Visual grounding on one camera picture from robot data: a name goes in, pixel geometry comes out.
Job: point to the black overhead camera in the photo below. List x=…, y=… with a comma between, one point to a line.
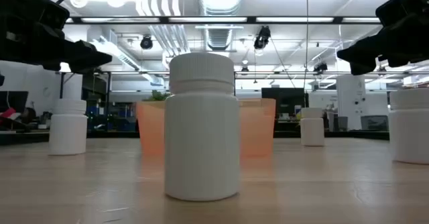
x=262, y=38

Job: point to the black monitor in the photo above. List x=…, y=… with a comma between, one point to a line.
x=285, y=100
x=15, y=100

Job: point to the white pill bottle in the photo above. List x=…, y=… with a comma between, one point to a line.
x=201, y=133
x=312, y=130
x=68, y=130
x=410, y=130

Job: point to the red object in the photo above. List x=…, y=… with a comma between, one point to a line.
x=8, y=114

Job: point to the orange translucent plastic basket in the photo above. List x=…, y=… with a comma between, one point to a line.
x=151, y=126

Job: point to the round black ceiling camera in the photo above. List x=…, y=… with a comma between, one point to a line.
x=146, y=43

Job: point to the green artificial plant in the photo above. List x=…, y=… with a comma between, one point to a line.
x=157, y=96

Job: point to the black overhead light bar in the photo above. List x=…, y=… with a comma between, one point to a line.
x=164, y=19

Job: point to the black metal rack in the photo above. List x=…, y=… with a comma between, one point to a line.
x=97, y=83

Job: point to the blue storage bins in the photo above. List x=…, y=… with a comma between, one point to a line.
x=117, y=116

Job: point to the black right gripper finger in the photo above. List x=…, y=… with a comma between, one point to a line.
x=402, y=41
x=362, y=54

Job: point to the white pillar with wall devices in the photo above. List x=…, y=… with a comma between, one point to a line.
x=350, y=103

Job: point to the plain white pillar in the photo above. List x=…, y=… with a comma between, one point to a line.
x=72, y=86

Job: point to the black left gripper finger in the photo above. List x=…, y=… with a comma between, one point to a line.
x=77, y=48
x=90, y=63

